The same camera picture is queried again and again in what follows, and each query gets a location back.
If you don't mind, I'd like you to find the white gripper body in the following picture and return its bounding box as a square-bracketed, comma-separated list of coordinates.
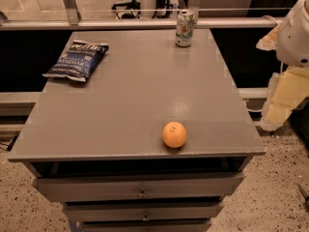
[276, 0, 309, 66]

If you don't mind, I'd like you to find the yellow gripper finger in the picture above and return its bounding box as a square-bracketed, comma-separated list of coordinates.
[260, 66, 309, 131]
[256, 26, 279, 51]

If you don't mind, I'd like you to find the orange fruit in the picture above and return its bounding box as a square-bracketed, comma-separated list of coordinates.
[162, 122, 187, 148]

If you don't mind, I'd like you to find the blue chip bag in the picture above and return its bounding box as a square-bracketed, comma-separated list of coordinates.
[43, 40, 109, 82]

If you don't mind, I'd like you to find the green white soda can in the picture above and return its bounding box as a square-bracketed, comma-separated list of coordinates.
[176, 9, 194, 47]

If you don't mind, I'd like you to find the black office chair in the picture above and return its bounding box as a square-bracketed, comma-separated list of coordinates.
[109, 0, 143, 19]

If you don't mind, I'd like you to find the top grey drawer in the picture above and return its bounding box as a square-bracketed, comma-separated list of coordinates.
[33, 172, 244, 202]

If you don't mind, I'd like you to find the grey drawer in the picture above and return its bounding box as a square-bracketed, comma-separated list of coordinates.
[81, 219, 211, 232]
[64, 201, 223, 222]
[33, 172, 244, 202]

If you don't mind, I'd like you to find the middle grey drawer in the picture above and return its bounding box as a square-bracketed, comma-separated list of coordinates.
[64, 201, 223, 222]

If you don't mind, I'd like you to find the bottom grey drawer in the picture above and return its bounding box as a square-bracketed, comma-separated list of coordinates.
[81, 219, 211, 232]

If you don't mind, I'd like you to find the grey drawer cabinet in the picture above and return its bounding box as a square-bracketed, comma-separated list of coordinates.
[7, 28, 267, 232]

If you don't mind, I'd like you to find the grey metal railing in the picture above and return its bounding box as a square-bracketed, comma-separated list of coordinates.
[0, 0, 297, 30]

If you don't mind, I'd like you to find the white cable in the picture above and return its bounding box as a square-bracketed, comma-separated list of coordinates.
[243, 100, 265, 114]

